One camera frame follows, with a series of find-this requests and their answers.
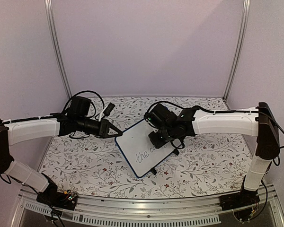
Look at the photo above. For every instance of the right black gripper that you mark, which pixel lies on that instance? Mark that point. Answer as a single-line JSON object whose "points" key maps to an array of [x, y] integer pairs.
{"points": [[157, 143]]}

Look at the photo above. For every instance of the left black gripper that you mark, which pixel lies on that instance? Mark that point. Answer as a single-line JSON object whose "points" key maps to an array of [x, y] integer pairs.
{"points": [[103, 131]]}

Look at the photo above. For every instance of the small blue-framed whiteboard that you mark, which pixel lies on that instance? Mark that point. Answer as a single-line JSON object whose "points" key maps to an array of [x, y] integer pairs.
{"points": [[137, 149]]}

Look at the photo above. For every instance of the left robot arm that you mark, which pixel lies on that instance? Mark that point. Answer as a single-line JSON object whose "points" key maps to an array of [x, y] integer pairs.
{"points": [[74, 117]]}

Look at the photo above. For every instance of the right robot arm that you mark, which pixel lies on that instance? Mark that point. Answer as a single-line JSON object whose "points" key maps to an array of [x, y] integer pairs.
{"points": [[256, 122]]}

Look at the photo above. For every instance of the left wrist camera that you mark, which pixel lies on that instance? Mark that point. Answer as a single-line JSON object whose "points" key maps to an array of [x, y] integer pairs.
{"points": [[106, 111]]}

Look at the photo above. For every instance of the front aluminium rail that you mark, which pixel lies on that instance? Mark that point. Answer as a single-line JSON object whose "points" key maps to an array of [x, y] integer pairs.
{"points": [[94, 211]]}

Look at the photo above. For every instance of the left aluminium frame post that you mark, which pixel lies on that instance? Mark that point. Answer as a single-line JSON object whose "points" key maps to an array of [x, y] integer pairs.
{"points": [[56, 47]]}

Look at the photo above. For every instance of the aluminium frame post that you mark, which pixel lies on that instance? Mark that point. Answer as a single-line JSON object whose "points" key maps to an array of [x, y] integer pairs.
{"points": [[238, 49], [56, 47]]}

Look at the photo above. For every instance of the right aluminium frame post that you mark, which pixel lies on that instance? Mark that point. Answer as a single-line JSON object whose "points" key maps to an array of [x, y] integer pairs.
{"points": [[238, 49]]}

